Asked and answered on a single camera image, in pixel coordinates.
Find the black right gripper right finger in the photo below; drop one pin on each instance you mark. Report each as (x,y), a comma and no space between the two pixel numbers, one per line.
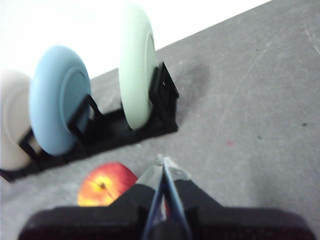
(237,225)

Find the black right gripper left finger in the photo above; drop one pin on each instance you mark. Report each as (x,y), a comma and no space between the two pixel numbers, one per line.
(82,222)

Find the red yellow apple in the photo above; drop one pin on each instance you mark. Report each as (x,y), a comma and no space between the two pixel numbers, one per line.
(105,183)

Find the pale yellow beige plate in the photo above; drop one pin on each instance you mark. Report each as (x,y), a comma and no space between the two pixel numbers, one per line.
(13,120)

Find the black plate rack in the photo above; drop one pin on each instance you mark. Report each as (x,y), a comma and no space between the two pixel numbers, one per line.
(112,132)

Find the blue plate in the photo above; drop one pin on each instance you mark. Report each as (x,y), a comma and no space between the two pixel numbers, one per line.
(50,100)

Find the pale green plate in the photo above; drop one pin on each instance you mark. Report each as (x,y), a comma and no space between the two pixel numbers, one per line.
(133,65)

